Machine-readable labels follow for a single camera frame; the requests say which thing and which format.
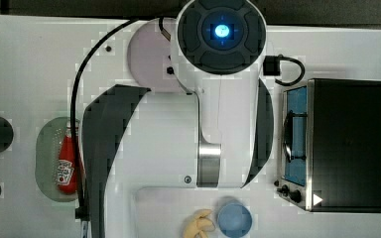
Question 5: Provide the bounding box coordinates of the red felt ketchup bottle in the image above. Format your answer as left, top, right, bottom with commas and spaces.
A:
56, 128, 82, 194

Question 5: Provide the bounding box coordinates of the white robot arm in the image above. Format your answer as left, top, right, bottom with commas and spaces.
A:
79, 0, 274, 238

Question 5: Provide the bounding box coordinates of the green oval strainer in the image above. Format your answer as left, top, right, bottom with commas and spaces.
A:
35, 117, 77, 202

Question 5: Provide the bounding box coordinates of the grey round plate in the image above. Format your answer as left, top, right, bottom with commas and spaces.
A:
127, 18, 185, 93

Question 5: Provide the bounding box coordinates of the blue cup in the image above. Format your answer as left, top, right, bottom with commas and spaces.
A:
216, 199, 253, 238

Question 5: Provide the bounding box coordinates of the toy peeled banana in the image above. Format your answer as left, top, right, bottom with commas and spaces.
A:
183, 209, 215, 238

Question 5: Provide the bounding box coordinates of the black silver toaster oven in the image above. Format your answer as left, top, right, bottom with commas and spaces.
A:
275, 78, 381, 213

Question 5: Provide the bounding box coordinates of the black camera cable connector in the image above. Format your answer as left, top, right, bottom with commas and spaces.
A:
263, 55, 306, 87

